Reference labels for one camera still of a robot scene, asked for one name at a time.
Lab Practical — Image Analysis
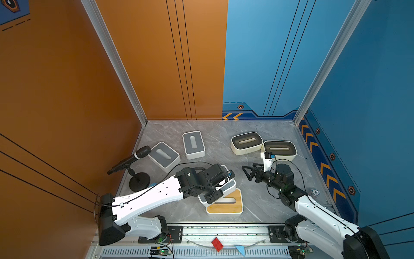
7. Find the blue triangle piece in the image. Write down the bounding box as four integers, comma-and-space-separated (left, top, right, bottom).
234, 245, 246, 257

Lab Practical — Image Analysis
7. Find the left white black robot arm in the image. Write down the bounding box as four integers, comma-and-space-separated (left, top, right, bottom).
98, 164, 235, 246

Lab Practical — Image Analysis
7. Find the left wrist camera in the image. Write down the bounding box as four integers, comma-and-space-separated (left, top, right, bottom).
226, 170, 235, 180

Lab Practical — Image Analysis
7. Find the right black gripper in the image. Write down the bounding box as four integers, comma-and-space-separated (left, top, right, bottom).
242, 162, 285, 194

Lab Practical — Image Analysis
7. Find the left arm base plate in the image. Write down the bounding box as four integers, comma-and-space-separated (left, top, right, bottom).
138, 225, 183, 244

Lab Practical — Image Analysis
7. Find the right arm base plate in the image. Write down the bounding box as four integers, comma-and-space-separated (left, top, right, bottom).
267, 225, 306, 246

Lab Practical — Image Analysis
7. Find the aluminium corner post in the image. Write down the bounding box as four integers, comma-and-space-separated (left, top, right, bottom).
81, 0, 148, 127
293, 0, 372, 126

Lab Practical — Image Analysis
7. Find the left green circuit board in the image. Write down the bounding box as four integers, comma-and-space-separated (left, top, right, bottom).
149, 246, 173, 259

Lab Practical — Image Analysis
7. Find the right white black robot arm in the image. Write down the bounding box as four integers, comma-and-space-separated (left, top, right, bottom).
242, 163, 389, 259

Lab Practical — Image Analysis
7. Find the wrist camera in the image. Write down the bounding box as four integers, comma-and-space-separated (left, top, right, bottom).
226, 170, 235, 180
260, 152, 276, 172

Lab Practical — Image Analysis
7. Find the dark lid cream box left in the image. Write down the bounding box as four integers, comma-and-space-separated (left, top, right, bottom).
231, 132, 264, 155

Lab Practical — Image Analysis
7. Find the dark lid cream box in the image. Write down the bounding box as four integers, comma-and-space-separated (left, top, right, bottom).
261, 140, 298, 161
231, 132, 264, 155

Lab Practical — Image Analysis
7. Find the left aluminium corner post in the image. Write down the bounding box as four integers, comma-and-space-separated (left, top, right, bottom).
81, 0, 148, 127

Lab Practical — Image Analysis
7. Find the bamboo lid white tissue box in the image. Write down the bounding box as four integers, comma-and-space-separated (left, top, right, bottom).
206, 188, 244, 216

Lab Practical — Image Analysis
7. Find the red plastic block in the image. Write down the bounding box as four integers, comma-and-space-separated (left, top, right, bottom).
211, 237, 224, 252

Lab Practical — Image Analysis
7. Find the right green circuit board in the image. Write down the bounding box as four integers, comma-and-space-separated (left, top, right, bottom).
289, 247, 314, 259

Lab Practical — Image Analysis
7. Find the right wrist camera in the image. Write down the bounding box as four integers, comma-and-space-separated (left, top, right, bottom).
260, 152, 276, 172

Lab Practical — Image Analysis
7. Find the green circuit board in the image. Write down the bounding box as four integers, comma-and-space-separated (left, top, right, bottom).
289, 247, 314, 259
149, 246, 173, 259

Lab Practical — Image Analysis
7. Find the right aluminium corner post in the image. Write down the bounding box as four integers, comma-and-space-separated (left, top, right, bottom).
293, 0, 372, 126

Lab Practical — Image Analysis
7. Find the grey lid tissue box back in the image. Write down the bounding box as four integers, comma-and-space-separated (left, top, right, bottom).
182, 131, 206, 160

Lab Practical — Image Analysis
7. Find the grey lid tissue box left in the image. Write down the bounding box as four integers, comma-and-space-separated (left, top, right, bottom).
149, 141, 181, 173

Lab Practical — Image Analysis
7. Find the black microphone on stand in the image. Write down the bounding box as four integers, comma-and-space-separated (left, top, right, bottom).
107, 146, 152, 192

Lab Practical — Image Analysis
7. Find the dark lid cream box right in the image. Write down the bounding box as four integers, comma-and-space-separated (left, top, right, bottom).
261, 140, 298, 161

